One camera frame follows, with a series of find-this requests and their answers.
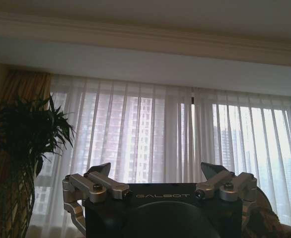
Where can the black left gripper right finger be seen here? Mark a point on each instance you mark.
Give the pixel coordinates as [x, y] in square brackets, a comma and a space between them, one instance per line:
[223, 182]

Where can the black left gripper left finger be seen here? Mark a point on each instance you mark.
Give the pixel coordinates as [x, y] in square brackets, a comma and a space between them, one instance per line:
[95, 184]

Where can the patterned brown sofa cushion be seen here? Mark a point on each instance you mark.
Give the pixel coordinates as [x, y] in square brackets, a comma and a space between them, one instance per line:
[267, 220]

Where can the white sheer curtain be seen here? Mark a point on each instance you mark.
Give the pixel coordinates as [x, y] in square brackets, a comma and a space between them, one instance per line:
[160, 129]

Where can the tall green potted plant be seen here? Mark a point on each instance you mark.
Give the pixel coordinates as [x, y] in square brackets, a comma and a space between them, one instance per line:
[19, 148]

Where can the golden drape curtain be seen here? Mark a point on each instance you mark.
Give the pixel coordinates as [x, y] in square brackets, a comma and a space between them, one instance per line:
[14, 99]

